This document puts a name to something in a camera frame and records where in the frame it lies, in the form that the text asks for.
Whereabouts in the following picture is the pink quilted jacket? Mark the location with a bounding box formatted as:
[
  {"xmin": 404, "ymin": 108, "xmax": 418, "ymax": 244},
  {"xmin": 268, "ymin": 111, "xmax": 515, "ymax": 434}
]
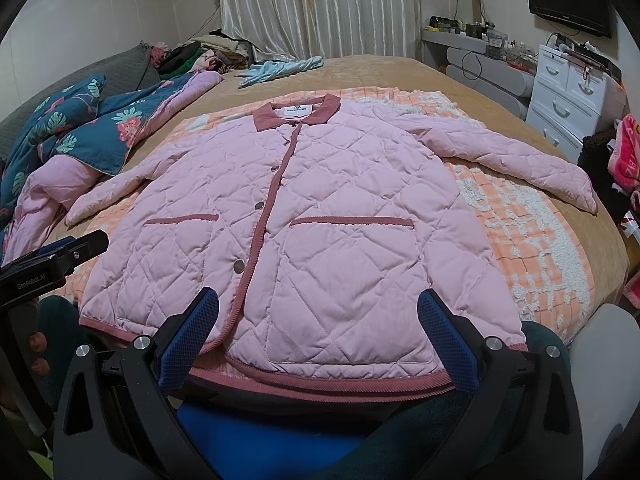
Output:
[{"xmin": 67, "ymin": 94, "xmax": 598, "ymax": 402}]

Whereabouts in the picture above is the pile of mixed clothes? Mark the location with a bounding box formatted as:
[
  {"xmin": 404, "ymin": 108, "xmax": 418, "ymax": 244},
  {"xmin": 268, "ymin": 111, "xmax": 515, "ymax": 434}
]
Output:
[{"xmin": 150, "ymin": 32, "xmax": 254, "ymax": 80}]

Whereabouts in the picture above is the person left hand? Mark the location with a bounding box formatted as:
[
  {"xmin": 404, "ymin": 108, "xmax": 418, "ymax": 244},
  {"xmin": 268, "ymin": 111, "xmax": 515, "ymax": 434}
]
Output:
[{"xmin": 29, "ymin": 332, "xmax": 50, "ymax": 377}]

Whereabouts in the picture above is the blue floral pink duvet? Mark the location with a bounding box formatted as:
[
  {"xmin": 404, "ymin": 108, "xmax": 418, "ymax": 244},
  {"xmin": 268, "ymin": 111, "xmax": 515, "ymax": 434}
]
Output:
[{"xmin": 1, "ymin": 70, "xmax": 222, "ymax": 266}]

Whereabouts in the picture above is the orange white checkered blanket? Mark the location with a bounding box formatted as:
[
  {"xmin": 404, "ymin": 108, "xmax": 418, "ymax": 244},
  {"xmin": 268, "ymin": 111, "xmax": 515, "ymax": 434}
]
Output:
[{"xmin": 50, "ymin": 87, "xmax": 597, "ymax": 344}]

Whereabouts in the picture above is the blue floral pillow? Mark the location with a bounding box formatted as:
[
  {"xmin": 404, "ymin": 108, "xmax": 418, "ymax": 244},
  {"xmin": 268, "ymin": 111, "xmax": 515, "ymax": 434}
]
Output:
[{"xmin": 1, "ymin": 74, "xmax": 106, "ymax": 218}]

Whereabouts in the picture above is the grey headboard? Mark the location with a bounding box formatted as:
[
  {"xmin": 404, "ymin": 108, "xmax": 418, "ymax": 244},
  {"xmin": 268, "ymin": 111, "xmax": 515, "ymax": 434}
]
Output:
[{"xmin": 0, "ymin": 41, "xmax": 162, "ymax": 162}]

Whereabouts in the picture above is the pink red towel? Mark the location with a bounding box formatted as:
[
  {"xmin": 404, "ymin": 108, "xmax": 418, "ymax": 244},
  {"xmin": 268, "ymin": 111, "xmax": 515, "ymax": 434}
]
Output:
[{"xmin": 608, "ymin": 114, "xmax": 639, "ymax": 193}]

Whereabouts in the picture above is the light blue garment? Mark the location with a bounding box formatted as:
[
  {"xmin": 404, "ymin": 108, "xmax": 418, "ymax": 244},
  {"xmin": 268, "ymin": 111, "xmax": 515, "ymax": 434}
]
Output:
[{"xmin": 238, "ymin": 56, "xmax": 324, "ymax": 89}]

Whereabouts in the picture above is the white drawer chest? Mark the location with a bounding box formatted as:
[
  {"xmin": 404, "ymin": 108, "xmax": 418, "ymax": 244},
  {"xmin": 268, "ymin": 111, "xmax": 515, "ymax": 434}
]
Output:
[{"xmin": 526, "ymin": 44, "xmax": 626, "ymax": 162}]

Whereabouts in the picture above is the tan bed cover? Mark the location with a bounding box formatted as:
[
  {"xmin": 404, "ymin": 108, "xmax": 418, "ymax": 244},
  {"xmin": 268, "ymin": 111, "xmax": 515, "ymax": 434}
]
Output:
[{"xmin": 41, "ymin": 54, "xmax": 630, "ymax": 311}]

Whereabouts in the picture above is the striped beige curtain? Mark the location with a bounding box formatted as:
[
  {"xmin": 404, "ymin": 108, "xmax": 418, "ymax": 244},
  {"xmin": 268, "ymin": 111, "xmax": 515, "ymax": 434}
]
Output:
[{"xmin": 220, "ymin": 0, "xmax": 421, "ymax": 58}]

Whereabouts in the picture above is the grey vanity desk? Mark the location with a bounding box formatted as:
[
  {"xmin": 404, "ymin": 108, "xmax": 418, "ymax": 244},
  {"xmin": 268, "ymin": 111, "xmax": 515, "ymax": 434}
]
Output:
[{"xmin": 421, "ymin": 28, "xmax": 534, "ymax": 120}]

